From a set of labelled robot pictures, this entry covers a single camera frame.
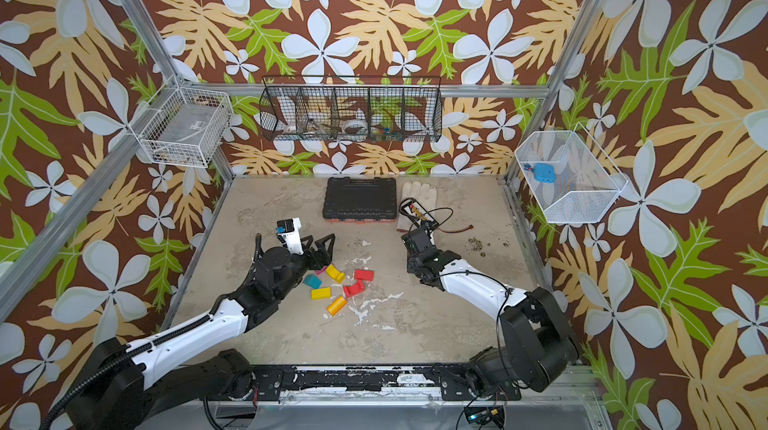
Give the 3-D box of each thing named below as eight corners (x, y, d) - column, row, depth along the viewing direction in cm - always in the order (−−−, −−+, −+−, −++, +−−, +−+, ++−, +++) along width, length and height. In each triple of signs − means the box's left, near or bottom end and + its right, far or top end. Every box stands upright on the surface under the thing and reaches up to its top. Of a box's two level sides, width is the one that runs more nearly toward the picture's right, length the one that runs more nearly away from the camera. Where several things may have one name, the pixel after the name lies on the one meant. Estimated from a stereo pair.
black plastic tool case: (322, 224, 107) (319, 215, 103) (328, 185, 120) (326, 175, 115) (397, 224, 107) (397, 215, 103) (395, 185, 120) (396, 176, 115)
